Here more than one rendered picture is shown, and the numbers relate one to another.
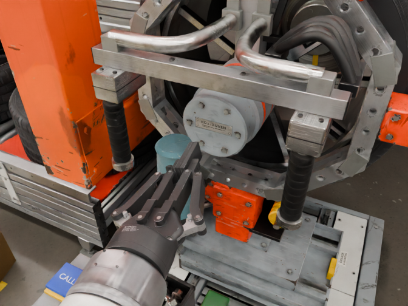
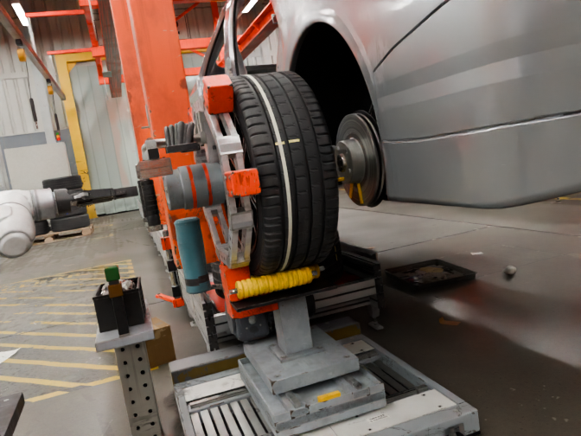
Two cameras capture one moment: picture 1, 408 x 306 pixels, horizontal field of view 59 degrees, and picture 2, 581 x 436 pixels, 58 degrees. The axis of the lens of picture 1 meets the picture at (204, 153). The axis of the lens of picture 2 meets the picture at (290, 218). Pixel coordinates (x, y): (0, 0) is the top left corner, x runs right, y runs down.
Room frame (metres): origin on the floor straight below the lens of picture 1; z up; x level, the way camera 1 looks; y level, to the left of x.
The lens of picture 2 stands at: (-0.31, -1.49, 0.91)
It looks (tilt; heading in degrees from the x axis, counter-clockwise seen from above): 7 degrees down; 47
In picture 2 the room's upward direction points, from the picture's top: 9 degrees counter-clockwise
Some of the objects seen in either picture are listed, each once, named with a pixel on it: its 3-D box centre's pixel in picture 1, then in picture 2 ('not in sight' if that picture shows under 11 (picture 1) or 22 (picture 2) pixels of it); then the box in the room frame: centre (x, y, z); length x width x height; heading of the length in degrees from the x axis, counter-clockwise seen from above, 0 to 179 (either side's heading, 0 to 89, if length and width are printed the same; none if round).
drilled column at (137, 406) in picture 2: not in sight; (137, 381); (0.42, 0.19, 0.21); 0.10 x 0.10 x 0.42; 64
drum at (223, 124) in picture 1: (235, 102); (198, 185); (0.64, -0.06, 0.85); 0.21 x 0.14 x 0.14; 154
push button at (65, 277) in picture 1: (68, 281); not in sight; (0.48, 0.31, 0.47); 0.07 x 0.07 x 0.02; 64
